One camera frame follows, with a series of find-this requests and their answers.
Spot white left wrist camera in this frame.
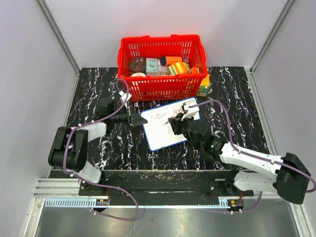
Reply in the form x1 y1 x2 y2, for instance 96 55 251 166
119 90 132 103

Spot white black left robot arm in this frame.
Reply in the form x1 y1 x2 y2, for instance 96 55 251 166
48 98 148 195

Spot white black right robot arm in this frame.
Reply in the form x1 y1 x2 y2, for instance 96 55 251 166
168 115 311 204

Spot red plastic shopping basket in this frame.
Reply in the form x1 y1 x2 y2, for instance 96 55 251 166
117 35 208 101

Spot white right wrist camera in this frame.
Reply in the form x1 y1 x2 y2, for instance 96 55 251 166
181 100 199 121

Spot brown round bread pack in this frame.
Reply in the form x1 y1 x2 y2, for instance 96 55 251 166
128 57 146 74

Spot white slotted cable duct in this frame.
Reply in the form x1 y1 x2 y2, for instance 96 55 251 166
44 197 231 209

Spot green yellow scrubber box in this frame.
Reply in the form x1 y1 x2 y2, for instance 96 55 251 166
196 74 210 97

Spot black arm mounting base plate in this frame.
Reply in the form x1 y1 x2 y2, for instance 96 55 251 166
79 170 254 203

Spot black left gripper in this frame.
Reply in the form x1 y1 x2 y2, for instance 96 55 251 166
111 105 147 127

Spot teal snack box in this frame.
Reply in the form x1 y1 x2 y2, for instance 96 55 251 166
146 58 158 76

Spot orange snack packet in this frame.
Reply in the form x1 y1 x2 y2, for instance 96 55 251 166
188 67 199 74

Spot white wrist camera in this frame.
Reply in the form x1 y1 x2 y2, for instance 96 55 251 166
181 100 199 121
119 90 132 103

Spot white round lid container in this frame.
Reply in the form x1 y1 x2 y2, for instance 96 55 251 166
131 73 146 77

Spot yellow green sponge pack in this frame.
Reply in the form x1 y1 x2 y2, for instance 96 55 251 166
168 62 190 76

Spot pink white small box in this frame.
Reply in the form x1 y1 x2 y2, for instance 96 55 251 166
158 65 169 76

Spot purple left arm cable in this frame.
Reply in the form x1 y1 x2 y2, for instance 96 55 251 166
63 78 141 222

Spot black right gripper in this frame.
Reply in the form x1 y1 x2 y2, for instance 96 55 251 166
169 112 200 150

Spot blue framed whiteboard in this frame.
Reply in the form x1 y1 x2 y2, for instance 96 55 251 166
140 97 198 152

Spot orange bottle blue cap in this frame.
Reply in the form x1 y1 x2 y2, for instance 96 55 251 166
160 56 183 66

